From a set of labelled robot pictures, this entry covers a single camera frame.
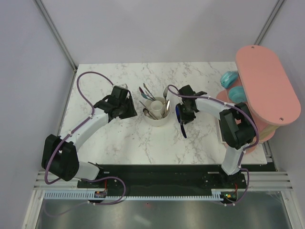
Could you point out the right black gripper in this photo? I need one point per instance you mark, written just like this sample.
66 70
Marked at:
184 118

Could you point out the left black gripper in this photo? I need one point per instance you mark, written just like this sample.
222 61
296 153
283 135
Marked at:
132 111

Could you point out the blue plastic knife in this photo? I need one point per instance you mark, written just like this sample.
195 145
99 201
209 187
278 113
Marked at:
180 121

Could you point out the teal plastic spoon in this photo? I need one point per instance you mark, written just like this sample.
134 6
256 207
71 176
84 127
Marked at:
146 97

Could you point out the silver small spoon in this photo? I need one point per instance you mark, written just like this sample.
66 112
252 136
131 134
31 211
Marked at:
148 114

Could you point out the teal handled silver fork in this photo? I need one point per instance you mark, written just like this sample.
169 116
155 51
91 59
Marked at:
166 102

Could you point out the white round divided container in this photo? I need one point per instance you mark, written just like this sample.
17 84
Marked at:
157 107

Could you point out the dark chopstick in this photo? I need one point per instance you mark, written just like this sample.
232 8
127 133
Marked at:
148 110

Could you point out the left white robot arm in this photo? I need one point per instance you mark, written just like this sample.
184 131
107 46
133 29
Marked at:
60 152

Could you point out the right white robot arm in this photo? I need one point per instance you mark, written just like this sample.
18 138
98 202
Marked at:
236 123

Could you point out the teal headphones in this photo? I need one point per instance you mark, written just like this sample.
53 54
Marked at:
236 94

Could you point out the pink oval shelf top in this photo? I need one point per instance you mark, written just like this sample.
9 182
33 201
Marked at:
268 90

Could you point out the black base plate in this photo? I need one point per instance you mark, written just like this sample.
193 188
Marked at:
165 176

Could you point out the white slotted cable duct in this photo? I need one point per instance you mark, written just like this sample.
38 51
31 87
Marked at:
91 194

